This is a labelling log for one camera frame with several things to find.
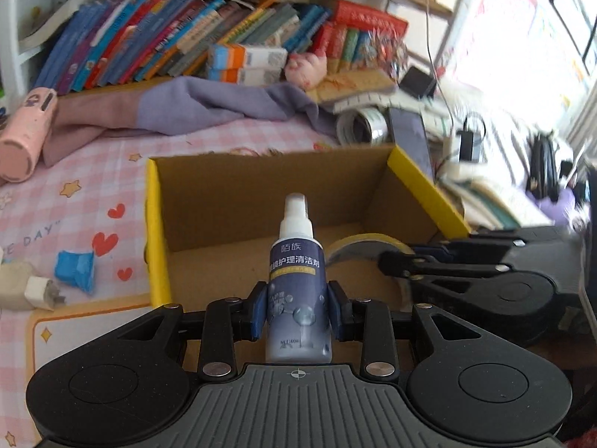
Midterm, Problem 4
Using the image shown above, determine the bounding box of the white power strip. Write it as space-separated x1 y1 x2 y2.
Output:
440 135 482 179

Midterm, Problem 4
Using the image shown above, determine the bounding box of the purple cloth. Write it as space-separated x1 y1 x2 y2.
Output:
137 76 341 140

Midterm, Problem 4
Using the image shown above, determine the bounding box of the window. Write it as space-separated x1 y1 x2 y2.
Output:
549 0 597 59

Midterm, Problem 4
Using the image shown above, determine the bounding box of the wall poster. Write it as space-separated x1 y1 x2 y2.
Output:
448 0 589 106

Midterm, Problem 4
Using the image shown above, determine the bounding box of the black pencil bag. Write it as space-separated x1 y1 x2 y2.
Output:
528 133 561 202

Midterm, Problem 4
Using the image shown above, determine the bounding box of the dark blue spray bottle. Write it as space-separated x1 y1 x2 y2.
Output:
265 193 334 364

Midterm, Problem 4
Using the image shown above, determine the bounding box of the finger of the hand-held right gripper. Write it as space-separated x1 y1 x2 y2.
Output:
377 251 511 299
409 238 525 262

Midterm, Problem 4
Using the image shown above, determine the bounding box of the small black device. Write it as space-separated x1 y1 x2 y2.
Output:
401 66 438 99

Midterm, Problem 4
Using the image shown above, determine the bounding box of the pink checked desk mat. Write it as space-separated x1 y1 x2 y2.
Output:
0 116 339 386

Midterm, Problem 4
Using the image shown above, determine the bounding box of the pink cloth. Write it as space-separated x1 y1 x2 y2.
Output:
43 88 157 167

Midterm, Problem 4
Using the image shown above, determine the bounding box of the white curved booklet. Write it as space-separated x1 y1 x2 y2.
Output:
18 0 81 50

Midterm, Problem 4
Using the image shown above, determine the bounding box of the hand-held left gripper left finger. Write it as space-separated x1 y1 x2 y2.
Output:
112 281 272 382

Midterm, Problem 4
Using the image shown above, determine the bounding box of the row of leaning books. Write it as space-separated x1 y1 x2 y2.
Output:
35 0 411 95

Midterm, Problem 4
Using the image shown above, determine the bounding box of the black power adapter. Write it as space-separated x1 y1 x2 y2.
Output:
457 114 487 162

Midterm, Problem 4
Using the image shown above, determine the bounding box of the pile of open books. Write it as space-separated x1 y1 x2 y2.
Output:
437 168 557 230

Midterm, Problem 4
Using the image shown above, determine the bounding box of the thick red dictionary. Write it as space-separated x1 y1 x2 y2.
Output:
326 0 409 39

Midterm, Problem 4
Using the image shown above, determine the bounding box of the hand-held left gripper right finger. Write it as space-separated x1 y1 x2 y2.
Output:
326 281 486 382

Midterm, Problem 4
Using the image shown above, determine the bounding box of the white paper roll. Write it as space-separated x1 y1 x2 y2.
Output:
336 107 391 146

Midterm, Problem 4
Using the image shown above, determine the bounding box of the black smartphone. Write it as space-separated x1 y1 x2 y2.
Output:
388 107 435 181

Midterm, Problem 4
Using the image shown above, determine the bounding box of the pink tumbler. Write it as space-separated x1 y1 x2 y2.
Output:
0 88 59 184

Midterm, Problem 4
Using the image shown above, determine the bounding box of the brown paper bundle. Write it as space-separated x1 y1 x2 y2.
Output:
305 70 397 106

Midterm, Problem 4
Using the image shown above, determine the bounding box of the purple plush toy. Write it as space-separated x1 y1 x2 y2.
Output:
536 186 581 225

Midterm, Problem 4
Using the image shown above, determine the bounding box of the orange and white carton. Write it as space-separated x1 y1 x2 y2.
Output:
205 68 283 87
207 43 288 71

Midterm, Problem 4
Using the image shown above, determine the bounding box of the pink plush pig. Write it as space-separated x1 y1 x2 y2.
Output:
284 51 330 92

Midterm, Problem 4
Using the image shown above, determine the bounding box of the small white charger plug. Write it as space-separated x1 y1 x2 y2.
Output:
23 276 66 311

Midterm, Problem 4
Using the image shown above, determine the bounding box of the beige eraser block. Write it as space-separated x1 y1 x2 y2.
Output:
0 261 37 311

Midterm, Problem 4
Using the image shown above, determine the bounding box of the thin hanging cable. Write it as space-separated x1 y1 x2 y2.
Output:
416 0 460 137

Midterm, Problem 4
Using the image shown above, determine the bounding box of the yellow cardboard box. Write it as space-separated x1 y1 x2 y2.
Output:
144 144 472 369

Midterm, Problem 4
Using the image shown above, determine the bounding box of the yellow tape roll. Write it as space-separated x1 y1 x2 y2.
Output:
328 232 413 309

